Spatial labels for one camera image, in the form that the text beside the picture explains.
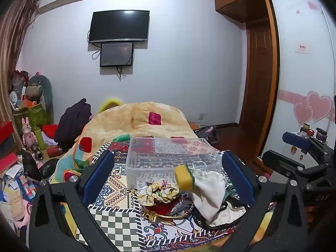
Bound yellow-green plush toy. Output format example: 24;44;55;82
98;98;124;114

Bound red cylindrical can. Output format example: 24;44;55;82
47;147;63;158

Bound wooden wardrobe with white door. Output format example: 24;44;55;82
213;0;336;175

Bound red cloth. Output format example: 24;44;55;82
42;124;59;145

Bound dark purple jacket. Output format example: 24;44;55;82
54;98;93;146

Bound pink rabbit toy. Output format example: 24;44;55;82
21;117;34;150

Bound brown wooden door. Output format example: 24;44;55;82
239;22;273;160

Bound green bottle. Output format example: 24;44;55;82
33;127;47;150

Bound black plastic bag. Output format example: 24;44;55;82
20;150;59;183

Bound black monitor cables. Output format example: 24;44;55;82
87;30;135;82

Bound white cloth pouch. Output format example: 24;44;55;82
192;170;227;222

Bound yellow sponge with green scourer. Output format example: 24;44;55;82
175;164;196;191

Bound patterned patchwork bed cover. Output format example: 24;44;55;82
75;136;279;252

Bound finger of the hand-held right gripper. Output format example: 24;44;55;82
282;131;313;151
262;150;328;183

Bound yellow blanket with red squares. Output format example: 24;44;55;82
50;101;198;184

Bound white cloth with black trim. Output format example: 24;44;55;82
193;202;247;230

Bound red glitter scrunchie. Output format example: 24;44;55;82
147;197;193;217

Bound red box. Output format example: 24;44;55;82
0;121;15;145

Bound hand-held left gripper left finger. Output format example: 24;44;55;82
28;150;116;252

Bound gold hair clip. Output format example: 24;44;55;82
142;210;177;226

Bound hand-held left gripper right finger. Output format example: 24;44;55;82
222;151;309;252

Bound brown striped curtain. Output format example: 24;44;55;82
0;0;41;142

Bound small black wall monitor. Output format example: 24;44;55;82
99;42;134;68

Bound purple bag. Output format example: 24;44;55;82
194;125;219;144

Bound green gift bag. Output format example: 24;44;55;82
13;103;51;129

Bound pink heart stickers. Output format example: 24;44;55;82
293;91;333;127

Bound clear plastic storage box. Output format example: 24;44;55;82
125;137;223;189

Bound floral fabric scrunchie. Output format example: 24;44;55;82
138;179;180;207

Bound grey-green plush pillow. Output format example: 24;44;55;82
28;75;54;113

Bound black wall television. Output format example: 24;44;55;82
88;10;150;44

